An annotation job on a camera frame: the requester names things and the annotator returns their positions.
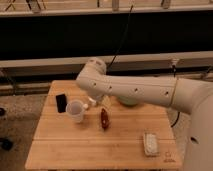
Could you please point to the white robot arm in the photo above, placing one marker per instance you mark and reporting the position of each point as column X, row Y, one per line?
column 194, row 97

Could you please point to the white ceramic cup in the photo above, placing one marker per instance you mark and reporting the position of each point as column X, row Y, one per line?
column 76, row 109

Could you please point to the green bowl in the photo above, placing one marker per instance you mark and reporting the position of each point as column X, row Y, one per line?
column 127, row 101

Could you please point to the white rectangular sponge block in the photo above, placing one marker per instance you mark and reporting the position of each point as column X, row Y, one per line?
column 150, row 144

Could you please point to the black rectangular phone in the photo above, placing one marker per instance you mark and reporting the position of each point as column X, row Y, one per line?
column 61, row 102

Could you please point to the red brown chili pepper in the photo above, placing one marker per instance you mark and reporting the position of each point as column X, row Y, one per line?
column 104, row 119

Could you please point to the black chair wheel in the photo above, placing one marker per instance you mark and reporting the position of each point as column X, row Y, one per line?
column 6, row 144

